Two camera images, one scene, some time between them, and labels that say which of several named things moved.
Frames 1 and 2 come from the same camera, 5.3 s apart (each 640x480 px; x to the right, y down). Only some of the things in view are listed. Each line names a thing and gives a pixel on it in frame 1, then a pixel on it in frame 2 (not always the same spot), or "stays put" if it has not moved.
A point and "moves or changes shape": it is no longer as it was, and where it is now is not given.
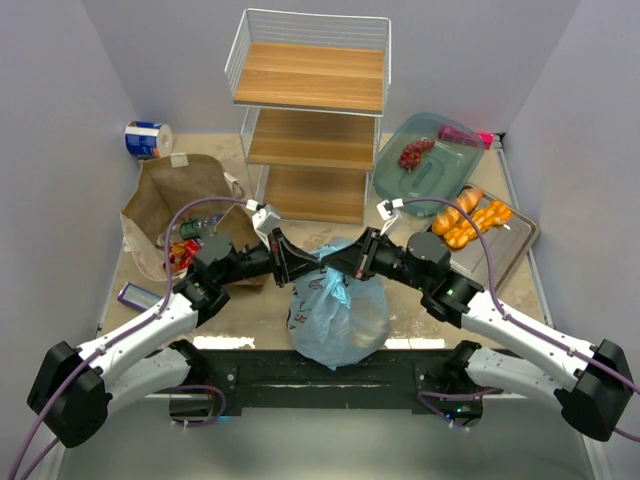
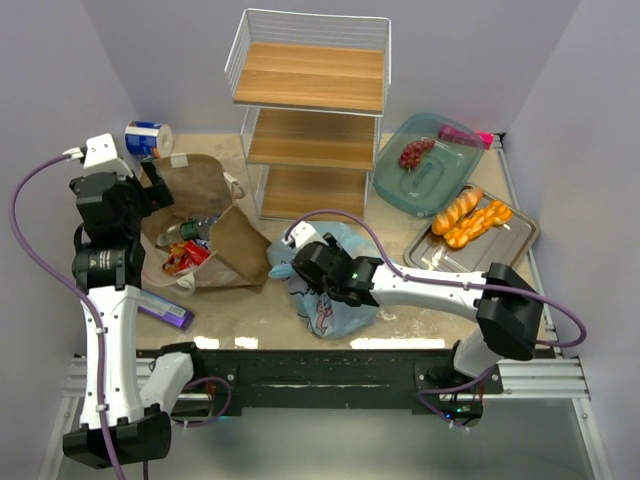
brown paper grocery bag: x=164 y=182 stays put
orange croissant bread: x=496 y=212 stays put
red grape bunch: x=411 y=155 stays put
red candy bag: x=183 y=255 stays put
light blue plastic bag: x=336 y=320 moves or changes shape
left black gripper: x=278 y=257 -> x=151 y=185
